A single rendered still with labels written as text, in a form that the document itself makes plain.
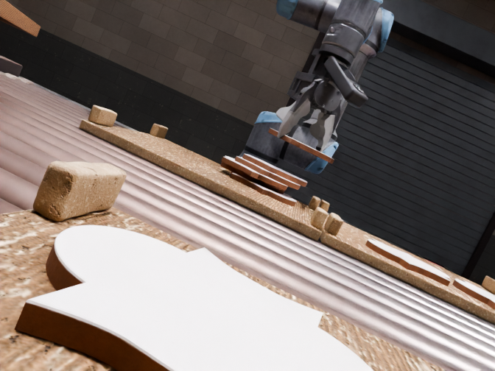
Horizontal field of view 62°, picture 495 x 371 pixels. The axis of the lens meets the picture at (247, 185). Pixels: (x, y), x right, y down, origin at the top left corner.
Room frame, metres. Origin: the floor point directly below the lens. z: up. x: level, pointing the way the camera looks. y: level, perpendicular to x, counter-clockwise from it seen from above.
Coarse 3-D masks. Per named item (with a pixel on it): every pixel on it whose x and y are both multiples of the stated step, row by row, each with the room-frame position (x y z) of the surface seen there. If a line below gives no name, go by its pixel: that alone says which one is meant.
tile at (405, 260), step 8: (368, 240) 0.67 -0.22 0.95; (376, 248) 0.65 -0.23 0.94; (384, 248) 0.65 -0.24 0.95; (392, 248) 0.71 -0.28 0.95; (384, 256) 0.64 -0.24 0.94; (392, 256) 0.63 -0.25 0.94; (400, 256) 0.64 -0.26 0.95; (408, 256) 0.70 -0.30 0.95; (400, 264) 0.63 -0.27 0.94; (408, 264) 0.61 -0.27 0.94; (416, 264) 0.63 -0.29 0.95; (424, 264) 0.69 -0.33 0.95; (424, 272) 0.63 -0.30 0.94; (432, 272) 0.63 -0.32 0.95; (440, 272) 0.68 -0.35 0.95; (440, 280) 0.63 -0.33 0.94; (448, 280) 0.62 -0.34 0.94
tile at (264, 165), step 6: (246, 156) 0.81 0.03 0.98; (252, 156) 0.86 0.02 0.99; (252, 162) 0.81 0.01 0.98; (258, 162) 0.80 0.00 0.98; (264, 162) 0.84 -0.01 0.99; (264, 168) 0.78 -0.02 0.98; (270, 168) 0.76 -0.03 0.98; (276, 168) 0.81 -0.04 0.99; (282, 174) 0.78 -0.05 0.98; (288, 174) 0.77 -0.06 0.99; (294, 180) 0.78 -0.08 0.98; (300, 180) 0.78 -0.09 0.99
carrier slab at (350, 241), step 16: (320, 240) 0.62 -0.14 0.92; (336, 240) 0.60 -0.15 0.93; (352, 240) 0.66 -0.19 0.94; (352, 256) 0.59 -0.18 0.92; (368, 256) 0.59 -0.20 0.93; (416, 256) 0.90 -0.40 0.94; (400, 272) 0.59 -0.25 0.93; (416, 272) 0.62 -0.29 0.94; (448, 272) 0.86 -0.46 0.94; (432, 288) 0.58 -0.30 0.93; (448, 288) 0.61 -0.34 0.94; (480, 288) 0.84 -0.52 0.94; (464, 304) 0.58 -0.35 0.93; (480, 304) 0.59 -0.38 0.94
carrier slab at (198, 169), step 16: (80, 128) 0.64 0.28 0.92; (96, 128) 0.64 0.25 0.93; (112, 128) 0.70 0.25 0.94; (128, 144) 0.63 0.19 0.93; (144, 144) 0.68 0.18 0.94; (160, 144) 0.79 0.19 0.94; (176, 144) 0.97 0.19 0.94; (160, 160) 0.63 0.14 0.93; (176, 160) 0.65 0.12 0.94; (192, 160) 0.77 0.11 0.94; (208, 160) 0.93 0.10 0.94; (192, 176) 0.62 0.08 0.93; (208, 176) 0.64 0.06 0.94; (224, 176) 0.75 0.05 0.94; (224, 192) 0.61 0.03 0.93; (240, 192) 0.62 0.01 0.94; (256, 192) 0.72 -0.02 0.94; (256, 208) 0.61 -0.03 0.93; (272, 208) 0.61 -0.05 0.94; (288, 208) 0.70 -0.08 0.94; (304, 208) 0.83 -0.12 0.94; (288, 224) 0.60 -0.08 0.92; (304, 224) 0.60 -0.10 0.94
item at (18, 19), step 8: (0, 0) 0.43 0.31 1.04; (0, 8) 0.43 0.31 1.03; (8, 8) 0.46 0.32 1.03; (0, 16) 0.45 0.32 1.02; (8, 16) 0.47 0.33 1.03; (16, 16) 0.50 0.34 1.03; (24, 16) 0.53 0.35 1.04; (16, 24) 0.51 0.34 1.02; (24, 24) 0.55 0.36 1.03; (32, 24) 0.59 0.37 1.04; (32, 32) 0.61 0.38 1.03
